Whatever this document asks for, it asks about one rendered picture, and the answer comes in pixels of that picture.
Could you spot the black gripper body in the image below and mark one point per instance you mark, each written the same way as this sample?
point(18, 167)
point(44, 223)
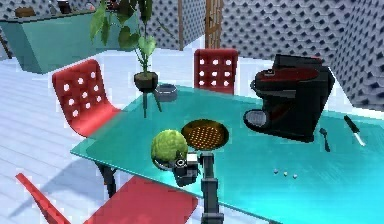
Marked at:
point(184, 170)

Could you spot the red perforated chair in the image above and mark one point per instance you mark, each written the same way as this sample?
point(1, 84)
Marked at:
point(140, 203)
point(83, 100)
point(215, 71)

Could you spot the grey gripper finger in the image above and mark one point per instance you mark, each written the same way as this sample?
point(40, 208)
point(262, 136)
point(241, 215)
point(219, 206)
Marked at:
point(163, 164)

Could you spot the green lettuce head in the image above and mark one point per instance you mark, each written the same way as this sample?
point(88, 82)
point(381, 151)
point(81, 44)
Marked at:
point(168, 144)

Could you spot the brown round object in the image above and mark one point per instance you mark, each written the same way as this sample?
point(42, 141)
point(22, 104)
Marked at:
point(24, 12)

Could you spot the teal glass table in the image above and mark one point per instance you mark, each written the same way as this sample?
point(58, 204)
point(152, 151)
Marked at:
point(266, 160)

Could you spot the round brown perforated pan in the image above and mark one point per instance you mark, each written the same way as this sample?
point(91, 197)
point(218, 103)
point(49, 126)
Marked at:
point(204, 134)

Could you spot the dark mug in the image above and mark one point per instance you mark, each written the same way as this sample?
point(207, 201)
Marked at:
point(64, 6)

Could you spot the wooden room door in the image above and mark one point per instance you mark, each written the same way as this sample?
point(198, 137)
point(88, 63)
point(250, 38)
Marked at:
point(213, 23)

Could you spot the teal kitchen counter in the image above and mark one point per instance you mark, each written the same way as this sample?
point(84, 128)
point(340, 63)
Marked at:
point(53, 43)

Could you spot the grey round bowl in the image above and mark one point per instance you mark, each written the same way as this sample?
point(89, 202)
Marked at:
point(166, 92)

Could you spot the green house plant in pot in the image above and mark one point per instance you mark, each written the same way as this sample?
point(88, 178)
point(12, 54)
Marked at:
point(140, 43)

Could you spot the black spoon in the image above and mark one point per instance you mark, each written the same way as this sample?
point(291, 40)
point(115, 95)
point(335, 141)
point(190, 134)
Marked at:
point(324, 137)

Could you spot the black and red coffee machine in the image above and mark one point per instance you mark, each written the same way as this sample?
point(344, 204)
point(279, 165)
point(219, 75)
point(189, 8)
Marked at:
point(293, 100)

